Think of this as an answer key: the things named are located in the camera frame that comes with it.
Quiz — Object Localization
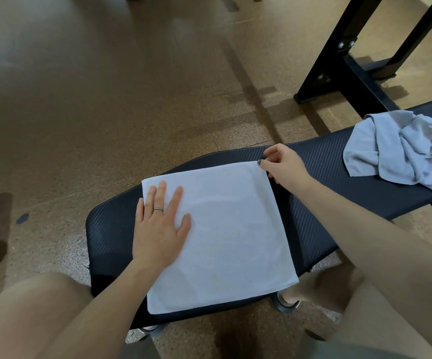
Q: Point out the person's left hand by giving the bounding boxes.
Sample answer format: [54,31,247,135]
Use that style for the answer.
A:
[132,180,192,271]

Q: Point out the person's right hand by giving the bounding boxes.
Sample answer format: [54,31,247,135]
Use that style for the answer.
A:
[258,143,315,194]

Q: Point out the white towel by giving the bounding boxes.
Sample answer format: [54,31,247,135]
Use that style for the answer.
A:
[141,161,300,315]

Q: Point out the person's left forearm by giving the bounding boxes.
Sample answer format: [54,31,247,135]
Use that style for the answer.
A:
[46,258,169,359]

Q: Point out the person's right forearm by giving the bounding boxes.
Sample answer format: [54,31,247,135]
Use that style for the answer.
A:
[295,176,432,335]

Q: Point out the black padded bench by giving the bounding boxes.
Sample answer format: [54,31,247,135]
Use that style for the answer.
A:
[85,96,432,330]

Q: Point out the person's sandal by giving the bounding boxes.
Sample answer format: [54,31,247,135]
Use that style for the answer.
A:
[275,291,301,313]

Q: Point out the grey crumpled towel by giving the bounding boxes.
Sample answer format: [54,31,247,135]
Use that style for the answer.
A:
[343,110,432,199]

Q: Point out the person's right leg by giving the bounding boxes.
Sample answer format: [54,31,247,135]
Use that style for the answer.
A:
[281,258,432,359]

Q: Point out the person's leg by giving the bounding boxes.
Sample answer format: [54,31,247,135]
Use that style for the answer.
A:
[281,258,432,359]
[0,272,94,359]

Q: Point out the person's left leg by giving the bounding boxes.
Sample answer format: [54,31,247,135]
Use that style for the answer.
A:
[0,272,94,359]

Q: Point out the person's grey shorts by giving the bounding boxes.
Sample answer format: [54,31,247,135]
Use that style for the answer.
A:
[120,330,411,359]

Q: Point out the black metal rack frame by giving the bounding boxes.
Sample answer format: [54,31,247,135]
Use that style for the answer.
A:
[294,0,432,118]

